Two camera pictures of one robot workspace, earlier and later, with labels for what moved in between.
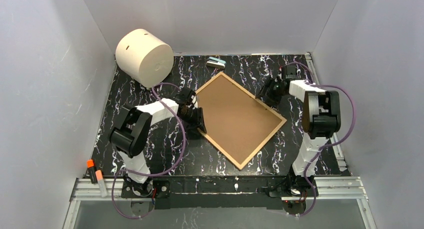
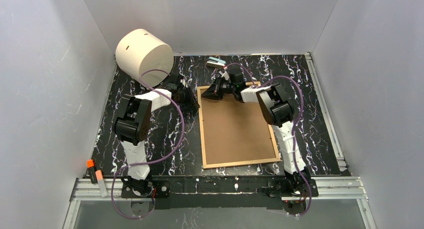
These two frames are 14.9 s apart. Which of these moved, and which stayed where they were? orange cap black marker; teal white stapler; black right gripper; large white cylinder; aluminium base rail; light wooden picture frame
Moved: light wooden picture frame; black right gripper
Stayed: teal white stapler; aluminium base rail; large white cylinder; orange cap black marker
